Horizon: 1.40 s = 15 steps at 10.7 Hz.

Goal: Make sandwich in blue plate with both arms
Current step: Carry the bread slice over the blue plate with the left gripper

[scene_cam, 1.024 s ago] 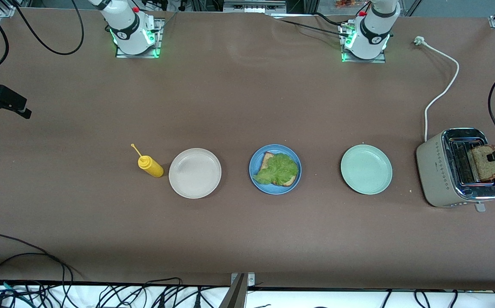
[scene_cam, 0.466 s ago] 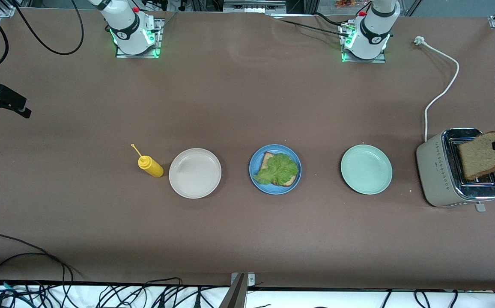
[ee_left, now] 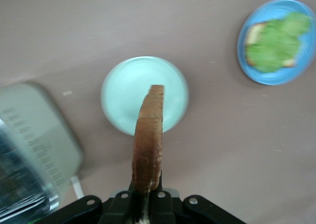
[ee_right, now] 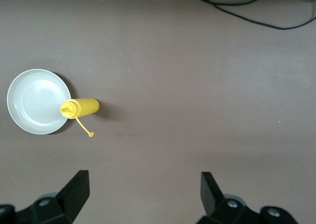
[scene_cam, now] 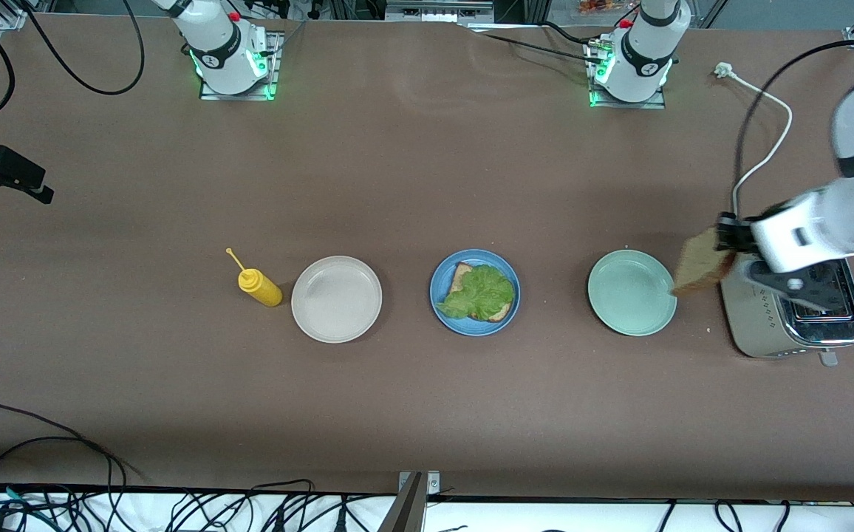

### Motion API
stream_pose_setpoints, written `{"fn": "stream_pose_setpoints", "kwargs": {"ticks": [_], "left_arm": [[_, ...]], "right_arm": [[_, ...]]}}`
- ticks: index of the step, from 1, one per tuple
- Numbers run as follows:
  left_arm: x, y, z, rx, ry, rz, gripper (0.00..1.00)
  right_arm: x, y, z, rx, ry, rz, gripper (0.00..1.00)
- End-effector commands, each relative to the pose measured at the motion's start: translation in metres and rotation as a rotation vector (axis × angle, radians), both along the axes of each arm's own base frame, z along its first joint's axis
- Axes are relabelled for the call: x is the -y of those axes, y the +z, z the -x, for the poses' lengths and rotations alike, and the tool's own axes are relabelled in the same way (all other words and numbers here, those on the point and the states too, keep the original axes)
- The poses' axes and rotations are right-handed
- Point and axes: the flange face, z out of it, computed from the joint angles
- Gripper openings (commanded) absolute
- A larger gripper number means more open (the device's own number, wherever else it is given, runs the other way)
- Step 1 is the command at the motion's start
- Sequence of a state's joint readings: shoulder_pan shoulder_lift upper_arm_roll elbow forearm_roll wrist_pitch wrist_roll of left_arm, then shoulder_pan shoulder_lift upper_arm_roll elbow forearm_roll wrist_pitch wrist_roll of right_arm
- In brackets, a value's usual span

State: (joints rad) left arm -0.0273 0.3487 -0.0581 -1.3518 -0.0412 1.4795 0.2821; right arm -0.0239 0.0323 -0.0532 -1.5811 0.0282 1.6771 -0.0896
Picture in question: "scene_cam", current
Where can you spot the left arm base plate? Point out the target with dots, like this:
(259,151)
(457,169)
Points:
(626,105)

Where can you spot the grey metal equipment box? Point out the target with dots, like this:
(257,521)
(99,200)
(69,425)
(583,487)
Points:
(438,11)

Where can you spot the brown bread slice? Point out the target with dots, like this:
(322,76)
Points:
(460,275)
(700,262)

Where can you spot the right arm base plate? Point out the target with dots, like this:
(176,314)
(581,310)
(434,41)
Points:
(238,97)

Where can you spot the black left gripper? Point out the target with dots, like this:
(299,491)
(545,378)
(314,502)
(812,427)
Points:
(734,234)

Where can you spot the green plate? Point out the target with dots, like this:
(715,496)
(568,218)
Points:
(632,292)

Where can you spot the blue plate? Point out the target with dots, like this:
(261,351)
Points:
(471,329)

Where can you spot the orange packet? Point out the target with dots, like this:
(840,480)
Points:
(600,6)

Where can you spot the beige chrome toaster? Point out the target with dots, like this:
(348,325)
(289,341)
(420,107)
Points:
(759,325)

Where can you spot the green lettuce leaf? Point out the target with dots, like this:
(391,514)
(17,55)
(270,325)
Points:
(482,292)

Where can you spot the beige plate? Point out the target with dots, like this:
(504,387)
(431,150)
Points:
(336,299)

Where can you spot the yellow squeeze bottle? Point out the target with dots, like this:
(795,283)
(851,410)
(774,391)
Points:
(261,287)

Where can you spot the grey metal bracket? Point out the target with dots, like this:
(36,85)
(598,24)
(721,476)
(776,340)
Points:
(411,502)

